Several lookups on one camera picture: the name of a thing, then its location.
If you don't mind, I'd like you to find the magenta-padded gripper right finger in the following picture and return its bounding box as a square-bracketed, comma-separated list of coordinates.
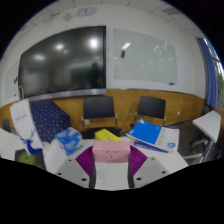
[127, 145, 169, 188]

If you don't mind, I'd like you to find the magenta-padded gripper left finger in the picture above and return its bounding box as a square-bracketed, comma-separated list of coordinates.
[54, 145, 98, 190]

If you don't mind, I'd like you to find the pink charger block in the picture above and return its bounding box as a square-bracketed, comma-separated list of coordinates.
[91, 139, 132, 164]

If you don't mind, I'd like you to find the blue tissue box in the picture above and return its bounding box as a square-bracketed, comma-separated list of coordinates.
[54, 126, 84, 157]

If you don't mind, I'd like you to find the blue white paper pack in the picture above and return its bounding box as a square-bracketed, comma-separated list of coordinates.
[125, 118, 181, 154]

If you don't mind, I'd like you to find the yellow box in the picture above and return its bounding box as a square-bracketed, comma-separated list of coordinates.
[93, 128, 124, 142]

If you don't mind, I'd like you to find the group of black chairs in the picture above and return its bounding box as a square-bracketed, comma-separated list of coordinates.
[1, 95, 167, 139]

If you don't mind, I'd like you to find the black green-print mouse pad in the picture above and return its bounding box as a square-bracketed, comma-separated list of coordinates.
[14, 148, 46, 169]

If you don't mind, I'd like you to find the white blue-deer paper bag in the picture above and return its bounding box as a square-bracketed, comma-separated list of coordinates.
[9, 85, 44, 156]

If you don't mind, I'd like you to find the white side table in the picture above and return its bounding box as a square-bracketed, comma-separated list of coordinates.
[186, 109, 223, 161]

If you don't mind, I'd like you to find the large glass whiteboard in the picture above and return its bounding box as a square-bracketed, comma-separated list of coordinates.
[113, 28, 178, 86]

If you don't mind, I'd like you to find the small glass whiteboard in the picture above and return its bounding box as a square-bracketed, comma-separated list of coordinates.
[3, 63, 21, 101]

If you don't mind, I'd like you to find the blue curtain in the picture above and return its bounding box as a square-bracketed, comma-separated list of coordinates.
[196, 37, 219, 110]

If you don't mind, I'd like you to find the large dark wall screen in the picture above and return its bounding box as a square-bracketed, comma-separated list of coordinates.
[18, 25, 108, 99]

